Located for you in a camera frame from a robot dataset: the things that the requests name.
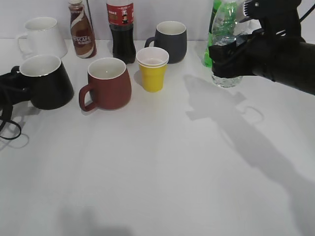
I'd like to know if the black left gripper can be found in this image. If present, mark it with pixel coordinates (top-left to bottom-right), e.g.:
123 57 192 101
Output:
0 66 36 108

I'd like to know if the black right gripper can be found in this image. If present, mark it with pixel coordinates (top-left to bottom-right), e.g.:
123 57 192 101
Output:
209 0 302 78

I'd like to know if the clear water bottle green label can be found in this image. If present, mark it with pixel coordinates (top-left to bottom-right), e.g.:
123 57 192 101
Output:
210 1 261 89

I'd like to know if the black mug white interior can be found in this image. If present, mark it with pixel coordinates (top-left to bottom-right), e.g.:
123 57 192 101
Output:
11 55 74 110

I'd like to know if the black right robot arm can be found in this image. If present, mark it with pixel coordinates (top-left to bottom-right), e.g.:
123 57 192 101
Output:
209 0 315 94

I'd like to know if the white ceramic mug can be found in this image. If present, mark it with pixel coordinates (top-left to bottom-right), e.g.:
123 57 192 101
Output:
16 17 67 59

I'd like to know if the dark grey mug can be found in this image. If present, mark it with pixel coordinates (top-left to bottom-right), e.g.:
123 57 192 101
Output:
145 21 188 64

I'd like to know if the red mug white interior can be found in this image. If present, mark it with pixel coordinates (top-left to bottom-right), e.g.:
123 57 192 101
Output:
78 58 132 112

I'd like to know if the green soda bottle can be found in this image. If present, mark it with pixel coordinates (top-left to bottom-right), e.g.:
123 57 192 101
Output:
202 0 228 67

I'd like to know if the yellow paper cup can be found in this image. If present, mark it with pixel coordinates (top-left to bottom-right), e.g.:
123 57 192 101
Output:
139 63 167 92

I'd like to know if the white inner paper cup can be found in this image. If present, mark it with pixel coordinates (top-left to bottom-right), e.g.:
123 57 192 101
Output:
136 47 169 67

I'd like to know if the Nescafe coffee bottle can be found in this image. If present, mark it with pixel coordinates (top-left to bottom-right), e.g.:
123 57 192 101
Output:
68 0 97 59

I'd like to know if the cola bottle red label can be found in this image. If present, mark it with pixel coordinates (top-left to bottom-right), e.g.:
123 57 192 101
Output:
106 0 136 64

